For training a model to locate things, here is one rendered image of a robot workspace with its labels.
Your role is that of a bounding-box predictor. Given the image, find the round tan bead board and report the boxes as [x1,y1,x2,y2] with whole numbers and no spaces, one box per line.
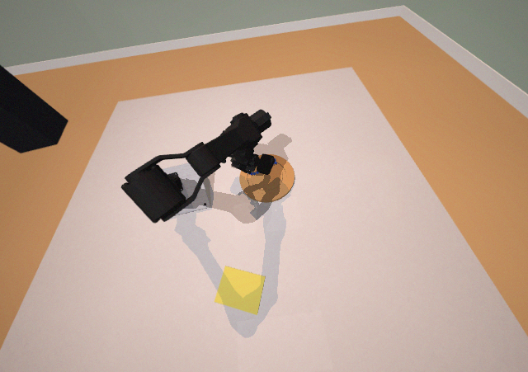
[239,154,295,203]

